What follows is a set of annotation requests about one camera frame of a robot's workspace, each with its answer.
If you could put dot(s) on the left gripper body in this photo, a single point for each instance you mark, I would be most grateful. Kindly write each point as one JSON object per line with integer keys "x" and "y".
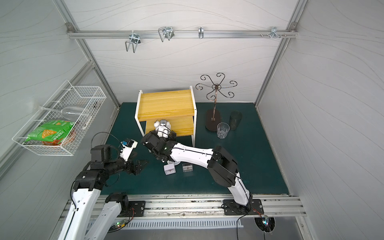
{"x": 132, "y": 166}

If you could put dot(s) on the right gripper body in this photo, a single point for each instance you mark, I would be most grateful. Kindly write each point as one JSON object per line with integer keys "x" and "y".
{"x": 151, "y": 141}

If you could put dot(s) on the white twin-bell alarm clock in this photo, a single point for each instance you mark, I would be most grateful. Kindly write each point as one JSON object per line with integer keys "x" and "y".
{"x": 158, "y": 124}

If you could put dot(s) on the pink square alarm clock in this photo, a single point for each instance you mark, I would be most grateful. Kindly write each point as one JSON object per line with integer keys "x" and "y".
{"x": 169, "y": 169}

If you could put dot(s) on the clear square alarm clock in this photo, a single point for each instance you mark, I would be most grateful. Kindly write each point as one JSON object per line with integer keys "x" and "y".
{"x": 187, "y": 167}

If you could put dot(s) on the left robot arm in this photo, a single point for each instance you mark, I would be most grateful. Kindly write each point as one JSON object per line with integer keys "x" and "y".
{"x": 87, "y": 188}

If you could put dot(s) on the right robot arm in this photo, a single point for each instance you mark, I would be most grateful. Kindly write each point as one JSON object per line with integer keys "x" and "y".
{"x": 222, "y": 166}

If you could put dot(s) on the wooden two-tier shelf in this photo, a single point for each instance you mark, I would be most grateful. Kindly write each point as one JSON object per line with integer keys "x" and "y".
{"x": 177, "y": 107}

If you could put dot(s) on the clear drinking glass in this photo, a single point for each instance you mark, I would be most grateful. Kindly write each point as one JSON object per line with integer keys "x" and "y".
{"x": 222, "y": 130}

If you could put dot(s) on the dark tinted glass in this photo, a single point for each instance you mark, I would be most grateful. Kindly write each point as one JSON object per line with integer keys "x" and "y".
{"x": 235, "y": 119}

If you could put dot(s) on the green snack bag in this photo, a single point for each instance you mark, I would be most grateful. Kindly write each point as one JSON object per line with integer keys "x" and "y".
{"x": 54, "y": 131}

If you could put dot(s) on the double metal hook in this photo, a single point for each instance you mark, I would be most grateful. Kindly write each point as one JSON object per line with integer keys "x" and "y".
{"x": 166, "y": 33}
{"x": 133, "y": 42}

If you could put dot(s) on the single metal hook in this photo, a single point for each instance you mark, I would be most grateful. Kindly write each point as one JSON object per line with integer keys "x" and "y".
{"x": 201, "y": 32}

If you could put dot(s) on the right metal hook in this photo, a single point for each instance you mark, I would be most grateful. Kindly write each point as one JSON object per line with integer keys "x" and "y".
{"x": 274, "y": 34}

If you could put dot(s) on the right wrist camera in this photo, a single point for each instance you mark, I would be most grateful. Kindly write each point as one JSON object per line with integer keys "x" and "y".
{"x": 164, "y": 134}

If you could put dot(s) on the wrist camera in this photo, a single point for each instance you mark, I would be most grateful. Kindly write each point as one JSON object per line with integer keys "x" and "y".
{"x": 164, "y": 134}
{"x": 127, "y": 150}

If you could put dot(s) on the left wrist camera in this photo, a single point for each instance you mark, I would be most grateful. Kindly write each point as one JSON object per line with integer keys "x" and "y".
{"x": 127, "y": 150}

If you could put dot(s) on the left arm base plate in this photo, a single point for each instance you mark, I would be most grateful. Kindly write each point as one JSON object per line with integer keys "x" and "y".
{"x": 132, "y": 209}

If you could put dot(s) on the white vented cable duct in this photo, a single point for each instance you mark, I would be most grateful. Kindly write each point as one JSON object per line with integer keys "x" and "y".
{"x": 184, "y": 224}

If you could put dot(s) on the copper wire cup stand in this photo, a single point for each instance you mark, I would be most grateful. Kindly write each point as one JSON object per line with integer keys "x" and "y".
{"x": 213, "y": 116}

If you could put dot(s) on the white wire basket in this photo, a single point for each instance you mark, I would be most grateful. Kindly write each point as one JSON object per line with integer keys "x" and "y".
{"x": 89, "y": 97}

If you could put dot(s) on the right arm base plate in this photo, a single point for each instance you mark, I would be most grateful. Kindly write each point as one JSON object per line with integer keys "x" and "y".
{"x": 231, "y": 208}

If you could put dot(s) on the aluminium top rail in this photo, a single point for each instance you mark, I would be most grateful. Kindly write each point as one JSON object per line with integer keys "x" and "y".
{"x": 179, "y": 34}

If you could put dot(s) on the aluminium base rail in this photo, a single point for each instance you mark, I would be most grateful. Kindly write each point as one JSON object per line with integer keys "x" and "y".
{"x": 210, "y": 206}

